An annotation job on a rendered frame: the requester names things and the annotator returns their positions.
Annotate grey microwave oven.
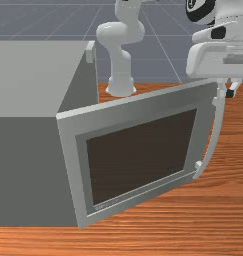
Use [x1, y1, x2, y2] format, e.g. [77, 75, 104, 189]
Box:
[0, 40, 100, 228]

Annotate grey microwave door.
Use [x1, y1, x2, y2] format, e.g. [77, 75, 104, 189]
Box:
[55, 79, 228, 231]

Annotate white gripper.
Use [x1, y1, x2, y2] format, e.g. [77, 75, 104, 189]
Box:
[185, 39, 243, 99]

